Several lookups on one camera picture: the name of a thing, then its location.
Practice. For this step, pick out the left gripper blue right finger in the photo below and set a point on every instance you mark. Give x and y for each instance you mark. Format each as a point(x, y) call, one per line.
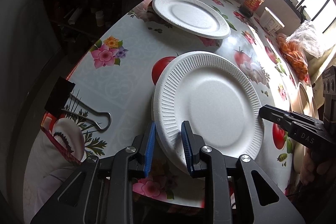
point(188, 145)

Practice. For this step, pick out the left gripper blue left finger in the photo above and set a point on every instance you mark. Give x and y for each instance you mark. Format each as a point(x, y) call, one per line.
point(150, 144)

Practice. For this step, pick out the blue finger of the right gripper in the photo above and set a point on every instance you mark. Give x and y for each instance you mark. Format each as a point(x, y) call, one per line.
point(275, 115)

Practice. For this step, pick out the paper bowl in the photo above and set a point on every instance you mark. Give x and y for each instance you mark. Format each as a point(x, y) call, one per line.
point(308, 106)

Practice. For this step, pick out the white foam plate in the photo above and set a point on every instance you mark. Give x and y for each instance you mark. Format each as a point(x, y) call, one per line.
point(194, 17)
point(216, 98)

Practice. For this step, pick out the large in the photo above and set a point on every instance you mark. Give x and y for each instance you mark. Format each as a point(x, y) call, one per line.
point(298, 155)

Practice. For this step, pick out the person's right hand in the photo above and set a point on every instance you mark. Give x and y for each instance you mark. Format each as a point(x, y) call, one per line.
point(309, 170)

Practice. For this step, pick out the fruit pattern tablecloth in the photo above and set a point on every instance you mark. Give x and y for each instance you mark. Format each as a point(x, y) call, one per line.
point(119, 73)

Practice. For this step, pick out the plastic bag of oranges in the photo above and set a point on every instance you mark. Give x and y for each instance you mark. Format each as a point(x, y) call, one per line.
point(305, 39)

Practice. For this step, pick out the white plastic tub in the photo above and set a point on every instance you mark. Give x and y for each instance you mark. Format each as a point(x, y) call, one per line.
point(270, 22)

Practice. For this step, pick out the black binder clip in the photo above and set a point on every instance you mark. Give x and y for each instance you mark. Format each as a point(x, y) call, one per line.
point(63, 100)

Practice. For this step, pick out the red label sauce jar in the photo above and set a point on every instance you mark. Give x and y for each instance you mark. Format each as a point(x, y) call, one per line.
point(249, 7)

